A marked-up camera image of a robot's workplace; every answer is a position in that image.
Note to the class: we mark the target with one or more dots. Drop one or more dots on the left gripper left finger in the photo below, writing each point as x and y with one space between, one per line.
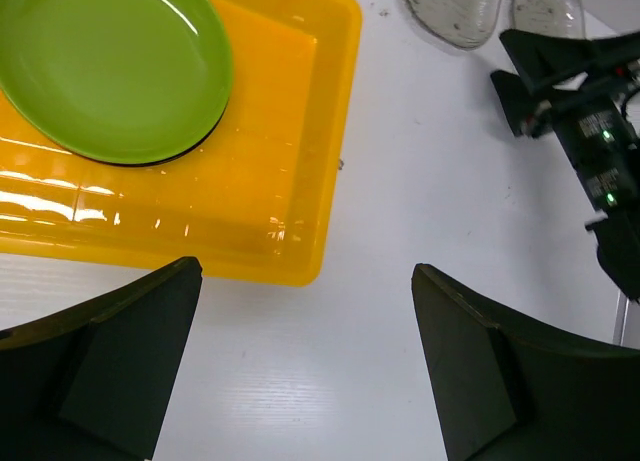
93 381

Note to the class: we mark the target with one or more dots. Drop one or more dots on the green plate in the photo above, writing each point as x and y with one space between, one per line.
124 82

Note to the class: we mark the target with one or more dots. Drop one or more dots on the yellow plastic bin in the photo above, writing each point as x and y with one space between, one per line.
251 202

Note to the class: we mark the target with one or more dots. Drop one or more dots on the aluminium rail right side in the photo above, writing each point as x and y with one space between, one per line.
620 319

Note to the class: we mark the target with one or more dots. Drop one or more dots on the clear glass plate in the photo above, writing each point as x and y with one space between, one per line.
555 18
462 24

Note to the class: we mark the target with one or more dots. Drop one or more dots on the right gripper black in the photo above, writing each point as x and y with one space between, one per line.
590 120

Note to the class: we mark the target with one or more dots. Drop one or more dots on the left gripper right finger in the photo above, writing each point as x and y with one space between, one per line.
509 387

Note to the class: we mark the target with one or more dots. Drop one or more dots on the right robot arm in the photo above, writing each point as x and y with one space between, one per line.
617 233

